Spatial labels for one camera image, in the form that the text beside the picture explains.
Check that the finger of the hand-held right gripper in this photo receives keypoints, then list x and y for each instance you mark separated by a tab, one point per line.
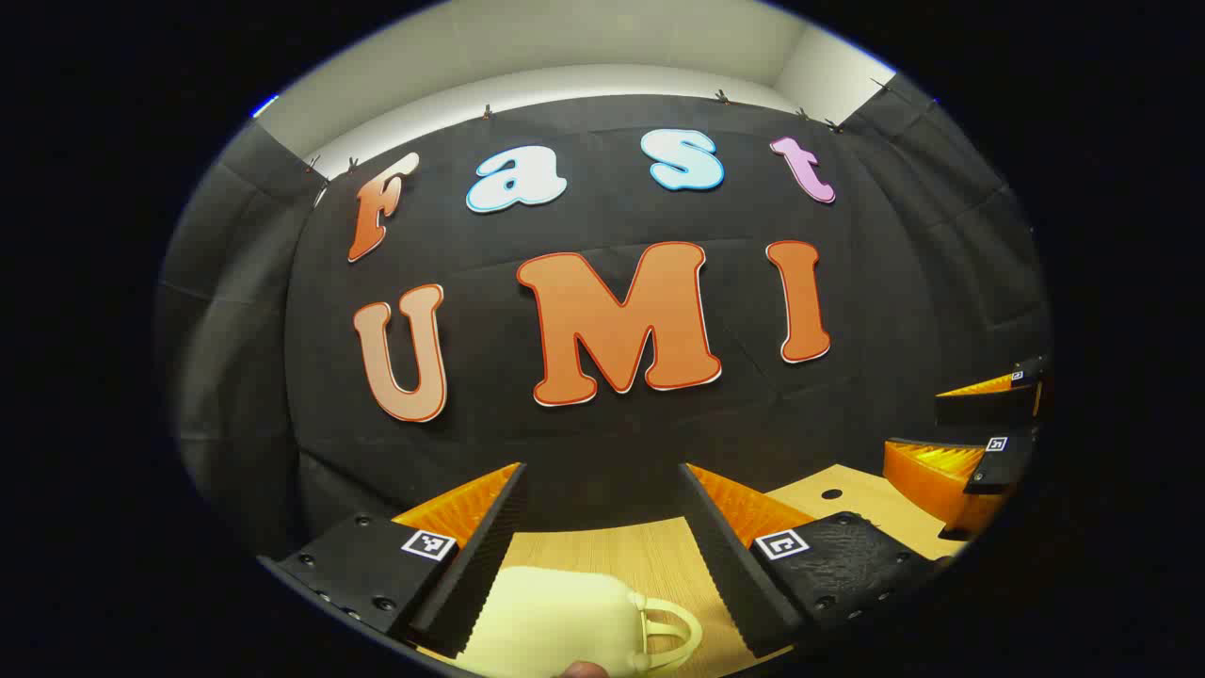
941	480
988	407

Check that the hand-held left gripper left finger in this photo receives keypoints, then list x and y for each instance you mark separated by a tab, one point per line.
480	565

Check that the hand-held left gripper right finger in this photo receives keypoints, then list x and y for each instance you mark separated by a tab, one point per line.
725	565

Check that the pale yellow suitcase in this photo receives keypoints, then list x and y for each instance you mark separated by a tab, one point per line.
555	621

